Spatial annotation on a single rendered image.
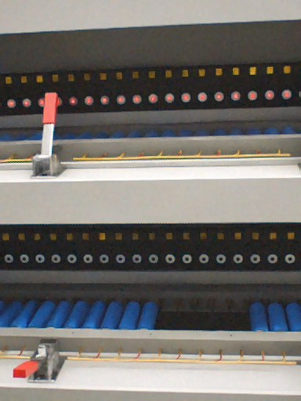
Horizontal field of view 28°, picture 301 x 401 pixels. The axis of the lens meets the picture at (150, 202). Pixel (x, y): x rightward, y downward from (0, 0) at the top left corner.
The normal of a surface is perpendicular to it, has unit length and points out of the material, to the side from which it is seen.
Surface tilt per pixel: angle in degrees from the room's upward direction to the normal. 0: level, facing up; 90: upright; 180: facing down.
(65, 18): 111
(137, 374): 21
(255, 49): 90
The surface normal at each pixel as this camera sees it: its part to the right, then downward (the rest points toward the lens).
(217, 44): -0.12, -0.07
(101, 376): -0.04, -0.96
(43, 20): -0.11, 0.28
